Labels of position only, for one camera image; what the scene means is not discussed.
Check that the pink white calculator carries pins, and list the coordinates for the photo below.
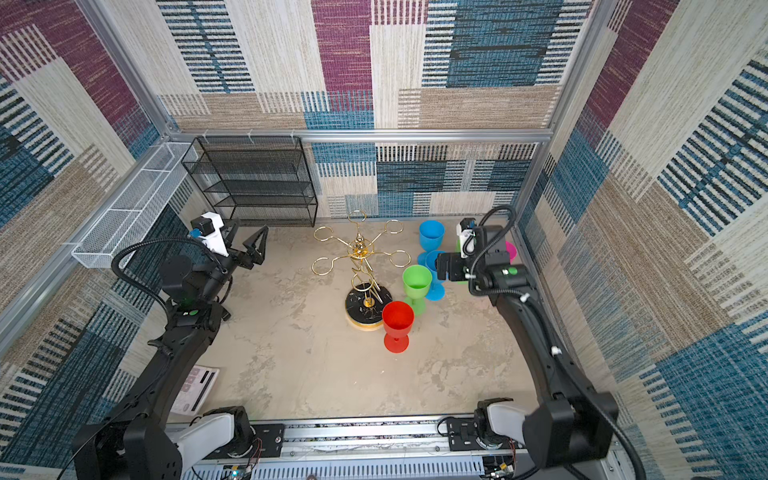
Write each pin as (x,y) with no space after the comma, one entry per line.
(195,390)

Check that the red wine glass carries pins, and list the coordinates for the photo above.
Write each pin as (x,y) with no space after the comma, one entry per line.
(398,318)

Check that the blue wine glass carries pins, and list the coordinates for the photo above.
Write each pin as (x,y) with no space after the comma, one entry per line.
(437,290)
(431,234)

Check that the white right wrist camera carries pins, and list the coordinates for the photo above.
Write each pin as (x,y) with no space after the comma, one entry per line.
(465,231)

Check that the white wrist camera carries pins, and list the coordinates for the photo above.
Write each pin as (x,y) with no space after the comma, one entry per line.
(465,231)
(207,228)

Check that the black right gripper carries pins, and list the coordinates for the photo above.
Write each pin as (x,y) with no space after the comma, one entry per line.
(454,260)

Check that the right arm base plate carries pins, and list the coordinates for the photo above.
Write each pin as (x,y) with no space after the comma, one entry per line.
(470,433)

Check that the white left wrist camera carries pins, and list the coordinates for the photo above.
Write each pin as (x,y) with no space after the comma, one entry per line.
(207,228)

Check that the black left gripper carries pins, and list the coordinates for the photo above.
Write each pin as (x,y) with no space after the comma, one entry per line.
(250,257)

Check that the white wire mesh basket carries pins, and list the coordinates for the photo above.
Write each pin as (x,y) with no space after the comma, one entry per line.
(131,215)

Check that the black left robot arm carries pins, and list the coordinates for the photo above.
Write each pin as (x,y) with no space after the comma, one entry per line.
(132,442)

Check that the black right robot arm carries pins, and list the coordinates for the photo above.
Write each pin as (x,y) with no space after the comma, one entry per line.
(573,422)

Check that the gold wine glass rack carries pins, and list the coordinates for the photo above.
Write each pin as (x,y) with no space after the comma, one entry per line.
(367,298)

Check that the aluminium front rail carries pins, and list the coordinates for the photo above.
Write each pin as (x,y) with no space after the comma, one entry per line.
(387,447)

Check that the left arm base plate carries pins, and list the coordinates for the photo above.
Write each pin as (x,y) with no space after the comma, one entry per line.
(265,440)

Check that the pink wine glass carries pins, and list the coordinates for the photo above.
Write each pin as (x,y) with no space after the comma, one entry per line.
(511,250)

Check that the black mesh shelf rack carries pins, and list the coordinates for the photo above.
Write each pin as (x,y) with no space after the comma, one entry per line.
(256,180)

